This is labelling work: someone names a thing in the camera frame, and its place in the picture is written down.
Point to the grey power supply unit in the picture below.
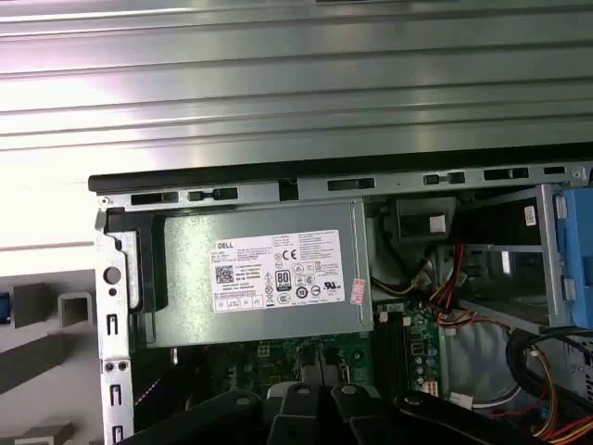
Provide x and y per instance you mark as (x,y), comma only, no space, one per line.
(194,278)

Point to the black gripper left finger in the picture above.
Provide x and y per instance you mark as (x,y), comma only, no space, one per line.
(296,417)

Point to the black RAM slot bank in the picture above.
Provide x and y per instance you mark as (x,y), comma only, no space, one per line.
(391,352)

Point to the grey parts rack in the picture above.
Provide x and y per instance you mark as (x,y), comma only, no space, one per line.
(30,303)

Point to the metal optical drive cage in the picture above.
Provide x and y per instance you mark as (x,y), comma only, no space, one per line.
(546,259)

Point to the blue plastic drive bracket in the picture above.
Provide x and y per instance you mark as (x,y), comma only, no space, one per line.
(576,241)

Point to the green motherboard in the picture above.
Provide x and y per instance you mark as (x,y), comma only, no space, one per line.
(231,366)

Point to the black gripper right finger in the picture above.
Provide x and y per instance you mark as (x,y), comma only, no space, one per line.
(361,417)

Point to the black open PC case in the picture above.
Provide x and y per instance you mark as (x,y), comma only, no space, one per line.
(194,178)

